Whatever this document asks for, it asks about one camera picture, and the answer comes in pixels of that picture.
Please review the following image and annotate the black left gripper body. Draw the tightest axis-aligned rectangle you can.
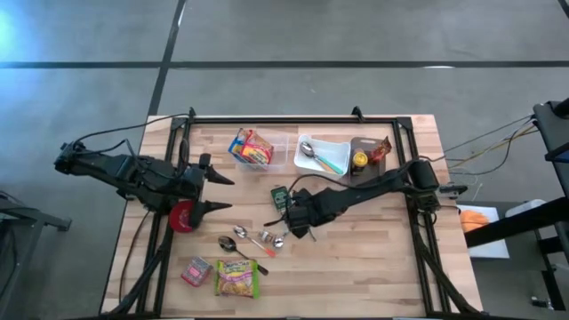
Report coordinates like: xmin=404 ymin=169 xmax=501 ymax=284
xmin=177 ymin=153 xmax=212 ymax=223

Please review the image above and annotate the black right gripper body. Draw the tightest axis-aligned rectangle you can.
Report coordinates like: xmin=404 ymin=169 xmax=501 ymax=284
xmin=286 ymin=190 xmax=348 ymax=228

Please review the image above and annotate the teal-handled metal spoon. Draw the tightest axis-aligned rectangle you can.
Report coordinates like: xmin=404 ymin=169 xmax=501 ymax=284
xmin=300 ymin=140 xmax=346 ymax=176

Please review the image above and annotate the red beef ramen packet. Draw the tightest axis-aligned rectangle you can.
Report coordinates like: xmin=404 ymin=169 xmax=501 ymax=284
xmin=239 ymin=129 xmax=275 ymax=166

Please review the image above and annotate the yellow-lidded jar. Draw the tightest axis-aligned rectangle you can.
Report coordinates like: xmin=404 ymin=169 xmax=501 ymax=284
xmin=349 ymin=148 xmax=370 ymax=175

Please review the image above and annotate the small pink patterned box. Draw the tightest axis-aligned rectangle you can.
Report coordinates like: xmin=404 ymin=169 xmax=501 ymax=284
xmin=180 ymin=255 xmax=213 ymax=288

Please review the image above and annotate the green ramen packet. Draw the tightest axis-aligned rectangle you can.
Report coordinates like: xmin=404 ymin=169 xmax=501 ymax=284
xmin=213 ymin=259 xmax=260 ymax=300

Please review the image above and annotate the red orange seasoning packet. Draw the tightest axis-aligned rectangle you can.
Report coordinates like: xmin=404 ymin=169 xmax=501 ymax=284
xmin=367 ymin=135 xmax=393 ymax=164

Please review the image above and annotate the green tin box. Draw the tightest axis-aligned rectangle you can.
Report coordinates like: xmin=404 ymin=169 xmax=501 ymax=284
xmin=270 ymin=185 xmax=293 ymax=213

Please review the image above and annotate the red and black bowl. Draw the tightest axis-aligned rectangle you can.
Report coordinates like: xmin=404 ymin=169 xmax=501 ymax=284
xmin=167 ymin=199 xmax=199 ymax=234

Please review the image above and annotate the dark metal spoon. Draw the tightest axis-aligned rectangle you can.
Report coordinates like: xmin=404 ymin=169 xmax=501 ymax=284
xmin=217 ymin=235 xmax=270 ymax=276

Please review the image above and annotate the clear plastic bin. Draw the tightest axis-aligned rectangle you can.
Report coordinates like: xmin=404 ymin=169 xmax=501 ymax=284
xmin=233 ymin=128 xmax=290 ymax=173

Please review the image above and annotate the white plastic bin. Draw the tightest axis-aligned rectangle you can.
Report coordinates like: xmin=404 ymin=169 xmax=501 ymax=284
xmin=293 ymin=133 xmax=352 ymax=181

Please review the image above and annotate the smoky grey plastic bin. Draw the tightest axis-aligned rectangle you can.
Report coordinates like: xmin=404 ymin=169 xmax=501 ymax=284
xmin=349 ymin=136 xmax=395 ymax=188

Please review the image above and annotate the orange object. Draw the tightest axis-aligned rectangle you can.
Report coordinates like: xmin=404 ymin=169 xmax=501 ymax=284
xmin=459 ymin=209 xmax=490 ymax=234

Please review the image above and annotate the grey metal stand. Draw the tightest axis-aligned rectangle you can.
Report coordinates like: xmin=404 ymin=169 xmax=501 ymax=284
xmin=0 ymin=191 xmax=72 ymax=320

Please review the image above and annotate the white paper sheet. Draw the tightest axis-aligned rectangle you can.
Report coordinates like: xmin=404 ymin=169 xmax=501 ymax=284
xmin=456 ymin=204 xmax=511 ymax=260

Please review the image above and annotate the black beam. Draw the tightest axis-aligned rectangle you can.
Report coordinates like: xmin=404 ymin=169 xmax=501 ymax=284
xmin=464 ymin=195 xmax=569 ymax=249

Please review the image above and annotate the black equipment cart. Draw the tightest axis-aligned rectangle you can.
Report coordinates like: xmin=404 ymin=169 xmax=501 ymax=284
xmin=532 ymin=97 xmax=569 ymax=199

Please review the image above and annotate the orange-handled metal spoon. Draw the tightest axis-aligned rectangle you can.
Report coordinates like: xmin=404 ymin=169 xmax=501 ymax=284
xmin=233 ymin=224 xmax=276 ymax=259

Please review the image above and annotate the black aluminium table frame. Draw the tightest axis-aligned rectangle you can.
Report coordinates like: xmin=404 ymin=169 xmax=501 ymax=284
xmin=104 ymin=105 xmax=484 ymax=319

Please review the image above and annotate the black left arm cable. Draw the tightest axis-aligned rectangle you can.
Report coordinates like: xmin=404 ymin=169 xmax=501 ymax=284
xmin=70 ymin=113 xmax=192 ymax=179

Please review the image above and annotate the grey floor cable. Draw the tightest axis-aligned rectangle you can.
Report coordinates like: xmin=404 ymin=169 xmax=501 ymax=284
xmin=443 ymin=114 xmax=534 ymax=153

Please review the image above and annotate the yellow floor cable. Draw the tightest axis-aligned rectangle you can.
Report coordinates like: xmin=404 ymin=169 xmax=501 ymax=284
xmin=444 ymin=127 xmax=540 ymax=172

